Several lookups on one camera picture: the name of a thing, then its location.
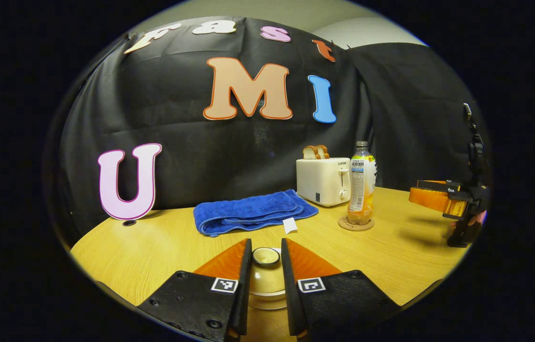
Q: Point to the plastic water bottle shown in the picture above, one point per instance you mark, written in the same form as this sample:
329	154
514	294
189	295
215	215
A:
361	185

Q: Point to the white toaster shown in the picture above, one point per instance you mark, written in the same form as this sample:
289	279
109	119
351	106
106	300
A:
319	183

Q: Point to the blue folded towel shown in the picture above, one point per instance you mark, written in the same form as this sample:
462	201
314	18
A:
248	211

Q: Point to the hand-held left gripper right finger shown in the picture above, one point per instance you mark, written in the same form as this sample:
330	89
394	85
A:
287	289

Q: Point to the black backdrop cloth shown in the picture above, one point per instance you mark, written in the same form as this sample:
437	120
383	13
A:
186	128

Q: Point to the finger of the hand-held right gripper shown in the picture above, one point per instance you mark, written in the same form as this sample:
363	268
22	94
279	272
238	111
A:
433	197

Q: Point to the toast bread slice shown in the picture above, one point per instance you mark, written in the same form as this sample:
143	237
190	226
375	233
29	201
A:
323	151
310	153

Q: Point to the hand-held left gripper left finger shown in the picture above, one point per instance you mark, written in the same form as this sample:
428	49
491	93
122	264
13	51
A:
246	289

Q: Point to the white teacup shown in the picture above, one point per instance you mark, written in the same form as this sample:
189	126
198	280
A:
267	303

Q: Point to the round cork coaster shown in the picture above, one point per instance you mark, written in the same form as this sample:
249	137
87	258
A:
343	224

